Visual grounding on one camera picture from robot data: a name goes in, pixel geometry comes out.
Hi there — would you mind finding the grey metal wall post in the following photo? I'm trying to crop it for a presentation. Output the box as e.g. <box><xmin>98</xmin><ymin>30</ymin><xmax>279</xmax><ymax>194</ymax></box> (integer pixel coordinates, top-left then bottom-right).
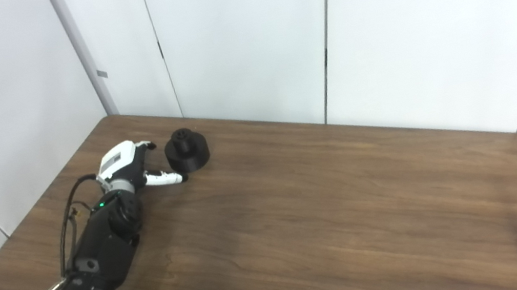
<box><xmin>47</xmin><ymin>0</ymin><xmax>120</xmax><ymax>124</ymax></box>

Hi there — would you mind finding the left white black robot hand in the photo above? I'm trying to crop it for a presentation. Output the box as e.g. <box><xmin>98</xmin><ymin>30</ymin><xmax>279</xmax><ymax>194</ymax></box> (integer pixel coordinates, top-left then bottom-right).
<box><xmin>92</xmin><ymin>132</ymin><xmax>189</xmax><ymax>197</ymax></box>

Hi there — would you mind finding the round black stepped part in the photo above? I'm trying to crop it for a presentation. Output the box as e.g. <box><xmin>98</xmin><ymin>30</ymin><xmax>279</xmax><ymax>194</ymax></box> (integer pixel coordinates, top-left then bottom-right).
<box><xmin>161</xmin><ymin>125</ymin><xmax>213</xmax><ymax>175</ymax></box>

